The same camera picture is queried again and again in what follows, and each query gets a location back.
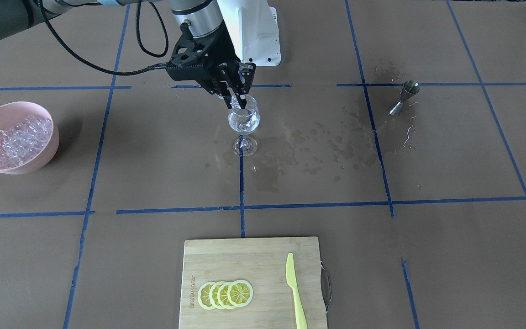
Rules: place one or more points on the steel cocktail jigger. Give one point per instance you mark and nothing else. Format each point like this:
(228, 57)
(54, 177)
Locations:
(409, 89)

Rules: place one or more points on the yellow plastic knife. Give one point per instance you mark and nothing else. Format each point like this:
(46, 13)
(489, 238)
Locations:
(292, 282)

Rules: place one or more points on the clear wine glass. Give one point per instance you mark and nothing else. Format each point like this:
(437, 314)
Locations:
(244, 122)

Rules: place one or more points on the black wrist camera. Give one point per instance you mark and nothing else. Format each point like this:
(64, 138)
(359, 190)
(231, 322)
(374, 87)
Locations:
(189, 60)

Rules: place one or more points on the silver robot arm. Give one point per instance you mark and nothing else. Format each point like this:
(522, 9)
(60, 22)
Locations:
(204, 17)

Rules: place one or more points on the bamboo cutting board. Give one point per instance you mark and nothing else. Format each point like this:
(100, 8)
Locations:
(261, 261)

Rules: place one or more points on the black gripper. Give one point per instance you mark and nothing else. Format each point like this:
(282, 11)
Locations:
(224, 51)

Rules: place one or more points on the clear ice cube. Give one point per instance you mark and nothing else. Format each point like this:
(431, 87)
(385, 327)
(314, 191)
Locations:
(235, 105)

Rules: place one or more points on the pink bowl of ice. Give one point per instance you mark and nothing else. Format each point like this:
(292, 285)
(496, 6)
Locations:
(29, 138)

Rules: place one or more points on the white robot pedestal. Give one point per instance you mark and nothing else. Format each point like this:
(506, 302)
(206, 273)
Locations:
(254, 31)

